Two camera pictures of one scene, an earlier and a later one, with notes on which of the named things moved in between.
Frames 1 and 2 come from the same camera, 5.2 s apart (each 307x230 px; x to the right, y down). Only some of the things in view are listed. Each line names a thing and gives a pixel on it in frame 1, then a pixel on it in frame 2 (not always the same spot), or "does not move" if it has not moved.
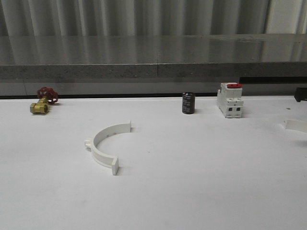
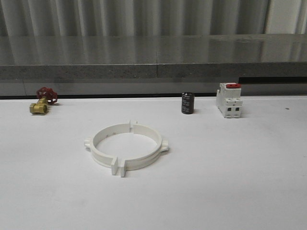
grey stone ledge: (152, 55) does not move
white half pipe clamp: (295, 125) → (140, 162)
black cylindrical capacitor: (188, 103) does not move
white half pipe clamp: (102, 159) does not move
